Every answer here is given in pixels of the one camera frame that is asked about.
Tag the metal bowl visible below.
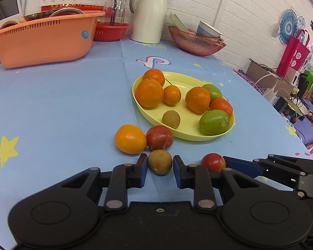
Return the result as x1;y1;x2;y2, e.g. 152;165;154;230
48;7;85;18
23;12;52;22
0;20;19;30

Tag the white charger with cable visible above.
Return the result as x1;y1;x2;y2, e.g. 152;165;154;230
253;73;286;104

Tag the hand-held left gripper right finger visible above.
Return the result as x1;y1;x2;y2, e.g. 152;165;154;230
173;155;262;211

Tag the oval green mango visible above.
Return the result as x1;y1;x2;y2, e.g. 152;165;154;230
199;110;230;135

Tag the cardboard box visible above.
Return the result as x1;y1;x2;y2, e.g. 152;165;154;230
246;58;296;96

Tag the red gift bag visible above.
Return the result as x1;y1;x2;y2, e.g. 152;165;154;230
279;29;311;78

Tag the reddish orange tangerine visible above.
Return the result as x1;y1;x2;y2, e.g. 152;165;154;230
210;97;233;118

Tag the black box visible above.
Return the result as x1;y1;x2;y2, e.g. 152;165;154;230
273;96;289;114

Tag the blue paper fan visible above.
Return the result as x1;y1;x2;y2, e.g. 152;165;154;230
273;9;305;45

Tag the white thermos jug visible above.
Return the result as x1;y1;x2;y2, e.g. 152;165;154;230
129;0;168;44

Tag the small red plum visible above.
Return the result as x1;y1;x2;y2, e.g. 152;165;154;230
201;153;226;173

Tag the large orange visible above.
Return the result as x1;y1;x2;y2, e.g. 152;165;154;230
135;79;164;108

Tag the small orange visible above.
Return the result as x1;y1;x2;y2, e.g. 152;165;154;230
163;85;182;106

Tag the round green fruit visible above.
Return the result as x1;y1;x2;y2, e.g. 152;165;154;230
201;84;223;103

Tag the small brown fruit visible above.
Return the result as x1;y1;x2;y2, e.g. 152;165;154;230
162;110;180;129
148;149;173;176

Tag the blue star printed tablecloth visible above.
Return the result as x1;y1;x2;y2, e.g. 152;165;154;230
0;37;313;248

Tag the yellowish orange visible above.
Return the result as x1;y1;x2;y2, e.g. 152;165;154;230
114;124;147;155

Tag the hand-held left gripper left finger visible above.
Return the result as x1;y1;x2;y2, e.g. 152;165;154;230
60;154;148;212

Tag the orange plastic basket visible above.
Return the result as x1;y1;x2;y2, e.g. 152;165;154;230
0;10;106;69

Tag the red plastic basket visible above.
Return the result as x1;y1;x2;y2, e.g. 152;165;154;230
93;22;131;42

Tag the yellow plastic plate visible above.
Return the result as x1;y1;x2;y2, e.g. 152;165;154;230
132;71;235;142

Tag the pink glass bowl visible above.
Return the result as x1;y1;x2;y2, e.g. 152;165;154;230
168;25;227;57

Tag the white appliance with screen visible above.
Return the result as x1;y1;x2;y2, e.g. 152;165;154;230
0;0;27;31

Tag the large red plum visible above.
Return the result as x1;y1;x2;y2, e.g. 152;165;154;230
145;125;174;151

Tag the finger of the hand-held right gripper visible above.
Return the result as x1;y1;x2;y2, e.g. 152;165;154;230
223;154;313;197

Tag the white blue bowl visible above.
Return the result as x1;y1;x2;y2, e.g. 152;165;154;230
197;20;224;39

